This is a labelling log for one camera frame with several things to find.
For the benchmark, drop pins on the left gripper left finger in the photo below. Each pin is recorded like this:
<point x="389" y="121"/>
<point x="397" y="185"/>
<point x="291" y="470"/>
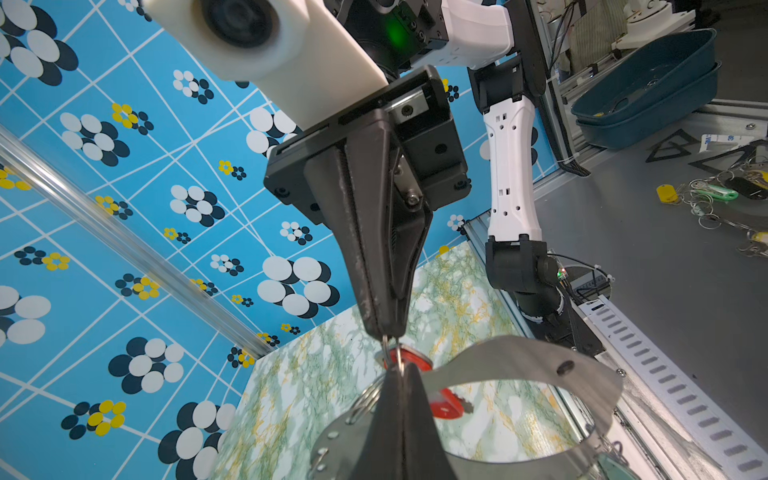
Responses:
<point x="382" y="454"/>

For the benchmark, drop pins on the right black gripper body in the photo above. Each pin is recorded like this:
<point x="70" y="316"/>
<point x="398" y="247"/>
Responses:
<point x="399" y="141"/>

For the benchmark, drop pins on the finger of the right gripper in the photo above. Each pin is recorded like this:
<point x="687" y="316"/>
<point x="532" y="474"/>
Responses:
<point x="347" y="183"/>
<point x="407" y="219"/>

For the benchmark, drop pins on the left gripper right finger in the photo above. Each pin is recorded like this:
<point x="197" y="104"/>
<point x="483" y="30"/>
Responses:
<point x="423" y="456"/>

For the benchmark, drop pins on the red key tag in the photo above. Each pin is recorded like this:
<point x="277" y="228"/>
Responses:
<point x="444" y="404"/>

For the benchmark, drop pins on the grey metal key ring plate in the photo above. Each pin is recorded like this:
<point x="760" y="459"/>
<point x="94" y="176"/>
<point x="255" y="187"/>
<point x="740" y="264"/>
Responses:
<point x="540" y="412"/>

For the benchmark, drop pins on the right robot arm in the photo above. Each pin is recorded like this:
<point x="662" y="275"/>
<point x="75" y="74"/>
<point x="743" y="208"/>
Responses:
<point x="489" y="57"/>

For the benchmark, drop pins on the loose keys pile outside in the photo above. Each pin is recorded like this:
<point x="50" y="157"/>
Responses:
<point x="734" y="199"/>

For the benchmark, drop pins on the dark teal plastic bin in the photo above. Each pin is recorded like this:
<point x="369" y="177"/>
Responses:
<point x="658" y="84"/>

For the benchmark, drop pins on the yellow key tag outside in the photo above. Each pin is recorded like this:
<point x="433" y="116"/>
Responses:
<point x="667" y="194"/>

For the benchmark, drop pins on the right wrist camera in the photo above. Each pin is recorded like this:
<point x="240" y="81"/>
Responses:
<point x="295" y="52"/>

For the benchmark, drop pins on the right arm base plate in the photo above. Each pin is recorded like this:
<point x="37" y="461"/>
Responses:
<point x="565" y="327"/>

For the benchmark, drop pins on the aluminium front rail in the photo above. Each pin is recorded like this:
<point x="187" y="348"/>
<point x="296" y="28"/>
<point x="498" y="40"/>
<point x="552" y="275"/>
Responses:
<point x="656" y="445"/>

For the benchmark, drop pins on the perforated cable duct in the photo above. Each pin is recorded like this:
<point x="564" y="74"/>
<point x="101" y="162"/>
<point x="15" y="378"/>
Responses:
<point x="711" y="428"/>

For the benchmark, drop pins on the right corner aluminium post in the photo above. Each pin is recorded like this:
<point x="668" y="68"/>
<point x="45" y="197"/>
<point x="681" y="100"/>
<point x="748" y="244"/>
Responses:
<point x="74" y="202"/>

